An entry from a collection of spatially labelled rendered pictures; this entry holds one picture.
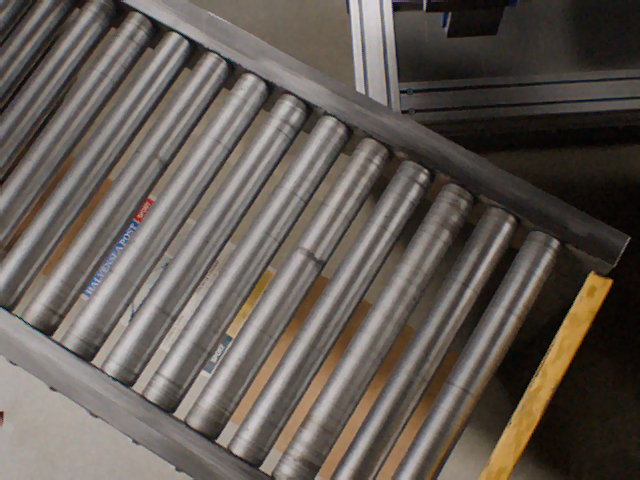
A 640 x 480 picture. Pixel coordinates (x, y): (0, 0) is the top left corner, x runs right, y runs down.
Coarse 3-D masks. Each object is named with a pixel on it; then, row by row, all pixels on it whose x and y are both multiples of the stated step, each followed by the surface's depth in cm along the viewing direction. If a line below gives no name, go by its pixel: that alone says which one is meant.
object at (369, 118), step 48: (144, 0) 127; (240, 48) 124; (336, 96) 122; (384, 144) 120; (432, 144) 120; (432, 192) 126; (480, 192) 117; (528, 192) 117; (576, 240) 115; (624, 240) 115
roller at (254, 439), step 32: (384, 192) 119; (416, 192) 118; (384, 224) 117; (352, 256) 116; (384, 256) 117; (352, 288) 115; (320, 320) 114; (288, 352) 113; (320, 352) 113; (288, 384) 111; (256, 416) 111; (288, 416) 112; (256, 448) 110
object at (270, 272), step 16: (144, 208) 202; (192, 224) 201; (176, 240) 200; (112, 256) 200; (224, 256) 199; (160, 272) 198; (272, 272) 197; (144, 288) 197; (208, 288) 197; (256, 288) 196; (192, 304) 196; (256, 304) 196; (128, 320) 196; (240, 320) 195; (176, 336) 194; (224, 336) 194; (224, 352) 193; (208, 368) 192
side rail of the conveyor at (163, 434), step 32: (0, 320) 115; (0, 352) 114; (32, 352) 113; (64, 352) 113; (64, 384) 112; (96, 384) 112; (96, 416) 113; (128, 416) 111; (160, 416) 111; (160, 448) 110; (192, 448) 110; (224, 448) 113
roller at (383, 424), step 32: (480, 224) 117; (512, 224) 117; (480, 256) 115; (448, 288) 115; (480, 288) 115; (448, 320) 113; (416, 352) 112; (384, 384) 113; (416, 384) 111; (384, 416) 110; (352, 448) 110; (384, 448) 109
